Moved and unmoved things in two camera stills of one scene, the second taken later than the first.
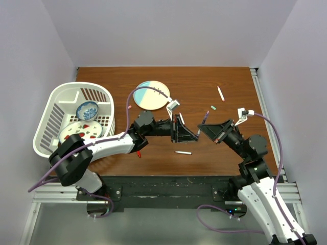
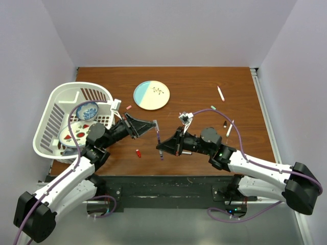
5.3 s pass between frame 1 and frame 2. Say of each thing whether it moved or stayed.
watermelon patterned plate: stayed
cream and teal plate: stayed
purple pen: moved
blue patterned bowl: stayed
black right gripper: moved
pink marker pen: stayed
